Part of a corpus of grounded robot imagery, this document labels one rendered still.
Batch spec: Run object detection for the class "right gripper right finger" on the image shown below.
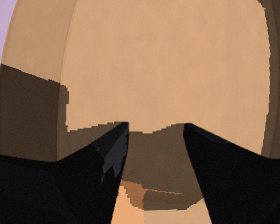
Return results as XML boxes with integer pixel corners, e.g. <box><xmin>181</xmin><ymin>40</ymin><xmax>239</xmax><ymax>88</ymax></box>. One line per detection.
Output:
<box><xmin>183</xmin><ymin>123</ymin><xmax>280</xmax><ymax>224</ymax></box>

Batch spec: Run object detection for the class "brown cardboard blank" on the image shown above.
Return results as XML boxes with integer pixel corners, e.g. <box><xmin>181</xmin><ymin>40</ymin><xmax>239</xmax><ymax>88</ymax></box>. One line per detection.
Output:
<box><xmin>0</xmin><ymin>0</ymin><xmax>280</xmax><ymax>224</ymax></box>

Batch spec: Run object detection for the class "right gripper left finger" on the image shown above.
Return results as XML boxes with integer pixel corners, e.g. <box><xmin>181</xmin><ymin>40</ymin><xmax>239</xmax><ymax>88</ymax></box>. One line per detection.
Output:
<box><xmin>0</xmin><ymin>122</ymin><xmax>129</xmax><ymax>224</ymax></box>

